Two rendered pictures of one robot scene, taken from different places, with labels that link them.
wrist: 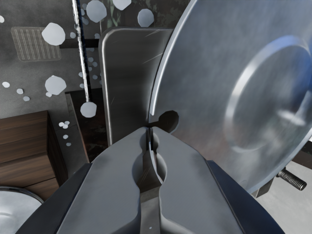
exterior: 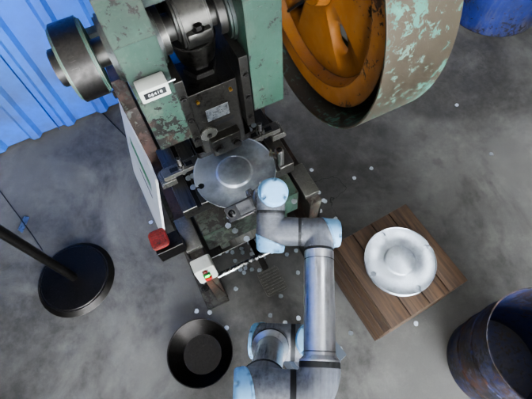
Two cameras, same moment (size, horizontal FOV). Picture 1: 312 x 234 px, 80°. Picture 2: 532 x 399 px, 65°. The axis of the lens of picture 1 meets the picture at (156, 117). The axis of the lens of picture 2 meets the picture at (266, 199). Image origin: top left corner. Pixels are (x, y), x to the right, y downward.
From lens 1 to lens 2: 1.28 m
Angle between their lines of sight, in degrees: 18
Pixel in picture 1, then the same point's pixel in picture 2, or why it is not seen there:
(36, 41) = (270, 282)
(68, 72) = (289, 264)
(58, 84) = not seen: hidden behind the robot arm
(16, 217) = (389, 247)
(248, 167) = (258, 160)
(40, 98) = not seen: hidden behind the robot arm
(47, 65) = (290, 279)
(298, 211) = not seen: outside the picture
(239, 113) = (241, 181)
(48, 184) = (359, 237)
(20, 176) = (355, 255)
